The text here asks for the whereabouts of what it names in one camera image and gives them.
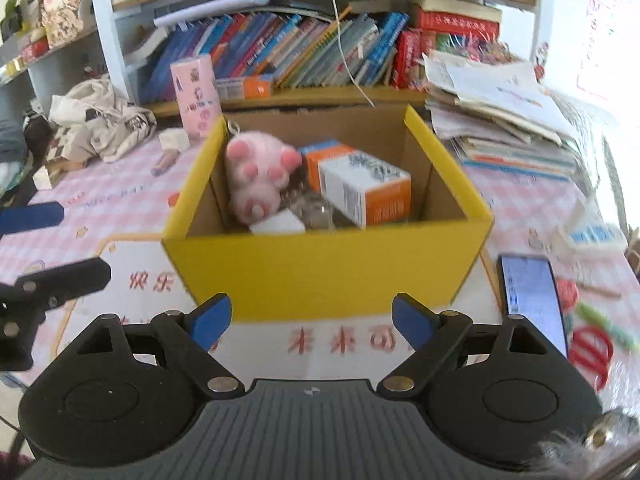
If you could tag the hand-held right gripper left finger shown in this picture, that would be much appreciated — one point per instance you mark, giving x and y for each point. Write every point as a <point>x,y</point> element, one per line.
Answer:
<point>212,320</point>

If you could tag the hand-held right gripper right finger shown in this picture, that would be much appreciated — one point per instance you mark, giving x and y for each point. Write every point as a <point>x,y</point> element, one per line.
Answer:
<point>412,320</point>

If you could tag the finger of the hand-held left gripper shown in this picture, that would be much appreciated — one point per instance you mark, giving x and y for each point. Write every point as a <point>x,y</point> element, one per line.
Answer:
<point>65,280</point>
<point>30,217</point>

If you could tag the yellow cardboard box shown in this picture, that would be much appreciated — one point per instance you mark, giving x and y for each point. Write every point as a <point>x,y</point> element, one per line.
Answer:
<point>325,270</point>

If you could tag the white block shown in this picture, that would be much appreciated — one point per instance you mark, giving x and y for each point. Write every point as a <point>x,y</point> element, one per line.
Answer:
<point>277,222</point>

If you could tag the white orange toothpaste box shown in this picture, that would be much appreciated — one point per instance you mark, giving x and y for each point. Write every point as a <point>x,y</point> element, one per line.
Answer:
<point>320,160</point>
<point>245,87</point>
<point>360,185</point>

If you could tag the pink plush toy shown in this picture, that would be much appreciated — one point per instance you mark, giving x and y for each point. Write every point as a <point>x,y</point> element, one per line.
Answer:
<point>255,180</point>

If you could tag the clear tape roll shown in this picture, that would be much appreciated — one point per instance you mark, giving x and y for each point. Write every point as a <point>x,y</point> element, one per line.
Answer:
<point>312,212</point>

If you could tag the pink checkered desktop cover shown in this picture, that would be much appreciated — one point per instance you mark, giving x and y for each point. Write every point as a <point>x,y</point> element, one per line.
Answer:
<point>125,210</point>

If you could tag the smartphone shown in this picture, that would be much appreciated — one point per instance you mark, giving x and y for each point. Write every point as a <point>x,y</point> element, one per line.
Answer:
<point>532,300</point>

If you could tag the cream canvas bag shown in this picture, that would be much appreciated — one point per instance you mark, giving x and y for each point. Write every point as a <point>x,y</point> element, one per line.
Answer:
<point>105,120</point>

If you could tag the pink pen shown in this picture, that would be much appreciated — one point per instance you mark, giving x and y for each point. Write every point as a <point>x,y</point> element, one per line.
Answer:
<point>165,162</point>

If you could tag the red net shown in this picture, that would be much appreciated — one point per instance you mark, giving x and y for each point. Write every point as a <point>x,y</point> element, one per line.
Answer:
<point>567,295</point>

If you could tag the red scissors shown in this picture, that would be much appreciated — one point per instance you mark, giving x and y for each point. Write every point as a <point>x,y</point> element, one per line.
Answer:
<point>592,350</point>

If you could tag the green pen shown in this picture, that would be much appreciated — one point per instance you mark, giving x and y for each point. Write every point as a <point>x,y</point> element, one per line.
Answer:
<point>605,327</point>

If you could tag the white blue packet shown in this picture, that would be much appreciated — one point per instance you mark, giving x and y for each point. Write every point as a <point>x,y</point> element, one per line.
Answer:
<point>595,237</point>

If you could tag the floral fabric bag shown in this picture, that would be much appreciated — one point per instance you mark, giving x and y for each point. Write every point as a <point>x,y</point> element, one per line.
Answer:
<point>62,15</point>

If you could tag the pink sticker container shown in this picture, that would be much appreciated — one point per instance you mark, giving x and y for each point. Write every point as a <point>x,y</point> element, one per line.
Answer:
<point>195,95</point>

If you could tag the stack of papers and booklets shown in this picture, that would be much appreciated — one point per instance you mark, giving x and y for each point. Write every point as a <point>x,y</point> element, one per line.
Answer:
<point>500,110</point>

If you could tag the wooden bookshelf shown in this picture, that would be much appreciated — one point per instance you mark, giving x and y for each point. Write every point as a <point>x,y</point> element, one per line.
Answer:
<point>320,97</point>

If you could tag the red boxed book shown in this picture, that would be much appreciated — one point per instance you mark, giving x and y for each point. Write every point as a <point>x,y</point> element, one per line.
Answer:
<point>407,60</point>

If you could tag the white long box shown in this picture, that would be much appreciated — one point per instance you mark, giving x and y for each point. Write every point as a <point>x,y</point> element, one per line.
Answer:
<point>210,10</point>

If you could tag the row of colourful books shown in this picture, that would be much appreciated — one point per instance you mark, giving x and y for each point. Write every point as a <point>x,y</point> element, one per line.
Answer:
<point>280,50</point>

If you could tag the red thick dictionary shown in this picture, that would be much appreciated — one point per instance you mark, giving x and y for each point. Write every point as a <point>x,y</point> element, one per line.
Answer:
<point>457,22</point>

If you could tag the beige thick book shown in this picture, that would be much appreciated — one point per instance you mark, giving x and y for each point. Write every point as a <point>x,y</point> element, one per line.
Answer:
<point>455,1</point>

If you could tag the wall poster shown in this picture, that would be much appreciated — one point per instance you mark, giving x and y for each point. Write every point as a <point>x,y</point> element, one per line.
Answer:
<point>610,25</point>

